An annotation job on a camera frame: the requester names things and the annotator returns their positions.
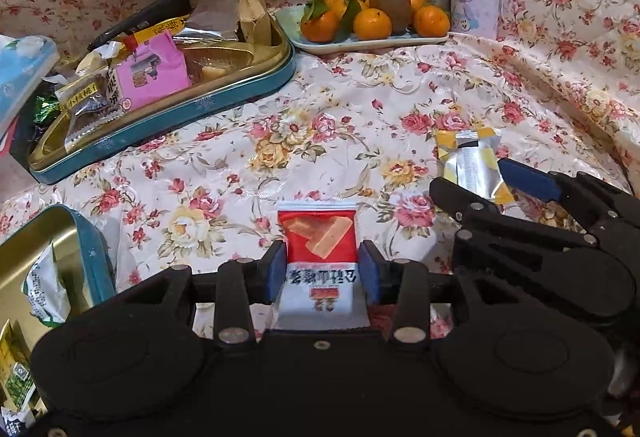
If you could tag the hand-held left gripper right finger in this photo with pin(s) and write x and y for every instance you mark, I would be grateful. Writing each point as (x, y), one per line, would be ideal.
(370, 272)

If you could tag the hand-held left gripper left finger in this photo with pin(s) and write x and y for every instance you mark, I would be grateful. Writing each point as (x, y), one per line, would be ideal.
(274, 272)

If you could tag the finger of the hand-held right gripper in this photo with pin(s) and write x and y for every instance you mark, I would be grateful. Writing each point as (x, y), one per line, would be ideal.
(527, 179)
(460, 197)

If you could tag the silver yellow snack packet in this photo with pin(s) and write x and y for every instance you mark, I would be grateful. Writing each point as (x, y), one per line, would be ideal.
(470, 167)

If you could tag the red white snack packet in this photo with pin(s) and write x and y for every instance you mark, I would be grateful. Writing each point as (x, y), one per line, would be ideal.
(320, 237)

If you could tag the teal gold tin tray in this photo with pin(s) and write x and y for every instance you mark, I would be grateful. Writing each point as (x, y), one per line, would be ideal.
(50, 227)

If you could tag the white green snack packet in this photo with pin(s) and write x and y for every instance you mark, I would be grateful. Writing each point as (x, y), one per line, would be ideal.
(45, 287)

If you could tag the yellow green snack packet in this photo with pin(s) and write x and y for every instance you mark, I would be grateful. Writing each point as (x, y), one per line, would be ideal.
(17, 367)

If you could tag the dark blue white snack packet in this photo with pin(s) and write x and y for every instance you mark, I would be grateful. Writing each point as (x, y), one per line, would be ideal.
(15, 422)

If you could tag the teal tin tray with snacks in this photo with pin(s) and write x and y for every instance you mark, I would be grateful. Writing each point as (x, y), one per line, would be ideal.
(215, 99)

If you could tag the floral printed cloth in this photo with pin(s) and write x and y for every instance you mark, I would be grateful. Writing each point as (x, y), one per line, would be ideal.
(325, 127)

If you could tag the pale green plate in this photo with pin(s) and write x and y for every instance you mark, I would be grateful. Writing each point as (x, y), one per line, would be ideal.
(360, 44)

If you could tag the pile of tangerines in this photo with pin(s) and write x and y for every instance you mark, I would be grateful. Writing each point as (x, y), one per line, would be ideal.
(372, 24)

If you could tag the brown kiwi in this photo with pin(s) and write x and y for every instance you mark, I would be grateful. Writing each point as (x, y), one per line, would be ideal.
(392, 7)

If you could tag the small yellow candy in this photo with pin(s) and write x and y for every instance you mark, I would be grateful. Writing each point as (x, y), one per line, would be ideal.
(213, 71)

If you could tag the pink snack packet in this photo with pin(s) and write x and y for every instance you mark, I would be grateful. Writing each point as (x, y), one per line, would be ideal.
(155, 72)

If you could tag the clear packet with dark snack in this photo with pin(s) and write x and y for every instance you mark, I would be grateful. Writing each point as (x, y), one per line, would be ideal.
(87, 109)

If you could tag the gold paper packet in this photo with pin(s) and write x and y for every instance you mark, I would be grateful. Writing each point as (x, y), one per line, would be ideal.
(255, 12)

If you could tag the brown clear snack packet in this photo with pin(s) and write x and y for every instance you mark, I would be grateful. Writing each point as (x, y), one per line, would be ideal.
(216, 12)

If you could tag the yellow orange snack packet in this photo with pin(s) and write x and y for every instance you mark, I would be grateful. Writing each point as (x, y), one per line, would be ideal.
(160, 29)

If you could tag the green foil candy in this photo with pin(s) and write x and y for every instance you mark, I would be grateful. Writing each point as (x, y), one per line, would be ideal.
(46, 109)

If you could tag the long black packet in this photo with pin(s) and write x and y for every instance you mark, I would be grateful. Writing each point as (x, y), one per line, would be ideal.
(150, 12)

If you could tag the blue tissue pack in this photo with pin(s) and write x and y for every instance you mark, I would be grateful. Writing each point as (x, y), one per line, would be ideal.
(22, 77)

